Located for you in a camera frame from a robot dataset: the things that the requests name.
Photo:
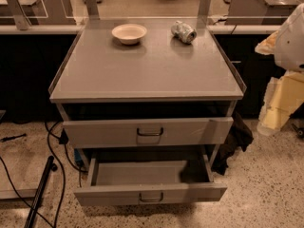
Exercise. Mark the yellow foam-covered gripper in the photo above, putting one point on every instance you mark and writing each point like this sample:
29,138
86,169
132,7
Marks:
291,49

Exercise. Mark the grey drawer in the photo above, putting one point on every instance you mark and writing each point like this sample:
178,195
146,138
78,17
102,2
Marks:
147,132
153,178

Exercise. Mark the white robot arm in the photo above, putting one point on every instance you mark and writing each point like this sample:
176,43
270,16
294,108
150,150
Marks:
294,27

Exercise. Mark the grey top drawer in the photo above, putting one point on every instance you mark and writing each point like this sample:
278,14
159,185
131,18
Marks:
147,132

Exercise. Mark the grey drawer cabinet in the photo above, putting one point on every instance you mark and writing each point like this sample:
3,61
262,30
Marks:
159,78

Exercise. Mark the dark cloth behind cabinet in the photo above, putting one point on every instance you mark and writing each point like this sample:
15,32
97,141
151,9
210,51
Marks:
240,135

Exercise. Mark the grey background desk right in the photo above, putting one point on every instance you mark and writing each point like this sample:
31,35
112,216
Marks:
260,12

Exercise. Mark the grey background desk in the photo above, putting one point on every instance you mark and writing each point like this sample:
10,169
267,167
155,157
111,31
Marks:
260,12
40,12

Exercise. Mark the crushed silver can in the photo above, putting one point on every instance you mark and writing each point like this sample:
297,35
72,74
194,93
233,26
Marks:
183,32

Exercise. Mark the white ceramic bowl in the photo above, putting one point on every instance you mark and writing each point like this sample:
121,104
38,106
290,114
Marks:
129,34

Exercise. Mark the black metal pole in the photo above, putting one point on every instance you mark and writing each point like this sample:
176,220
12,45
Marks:
39,193

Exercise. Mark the grey background desk left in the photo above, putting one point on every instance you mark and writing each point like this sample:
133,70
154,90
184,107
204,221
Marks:
40,12

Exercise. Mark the black tool on floor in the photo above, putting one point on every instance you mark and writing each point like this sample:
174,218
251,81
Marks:
10,138

